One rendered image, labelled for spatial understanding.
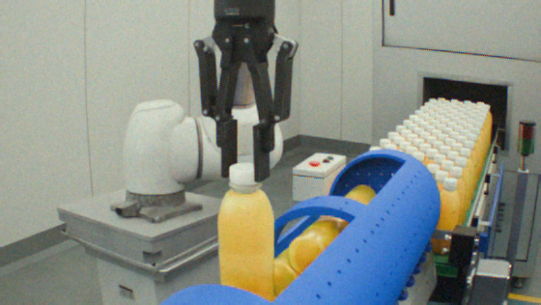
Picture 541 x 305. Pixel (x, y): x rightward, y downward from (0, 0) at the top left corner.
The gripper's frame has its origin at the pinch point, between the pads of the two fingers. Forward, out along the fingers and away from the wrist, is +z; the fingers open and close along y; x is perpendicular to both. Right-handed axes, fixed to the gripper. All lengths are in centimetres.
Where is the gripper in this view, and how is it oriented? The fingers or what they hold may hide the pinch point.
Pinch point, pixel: (244, 151)
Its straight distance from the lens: 75.1
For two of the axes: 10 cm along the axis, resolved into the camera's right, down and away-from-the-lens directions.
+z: 0.0, 9.7, 2.5
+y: 9.1, 1.0, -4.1
